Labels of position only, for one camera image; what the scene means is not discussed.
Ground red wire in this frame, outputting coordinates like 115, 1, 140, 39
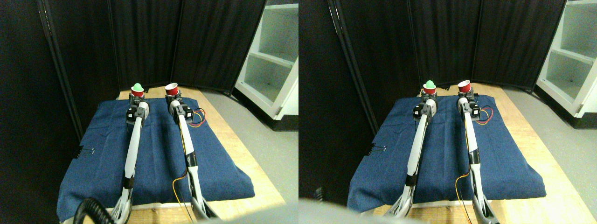
477, 106, 494, 126
189, 108, 207, 128

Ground black curtain stand pole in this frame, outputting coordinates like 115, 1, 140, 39
329, 0, 381, 136
39, 0, 85, 143

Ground dark blue cloth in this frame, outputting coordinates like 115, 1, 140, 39
347, 94, 546, 213
57, 97, 255, 223

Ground orange wire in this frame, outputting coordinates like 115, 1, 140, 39
172, 167, 193, 220
454, 169, 472, 218

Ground white shelf unit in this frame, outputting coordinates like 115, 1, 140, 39
535, 0, 597, 130
233, 0, 299, 133

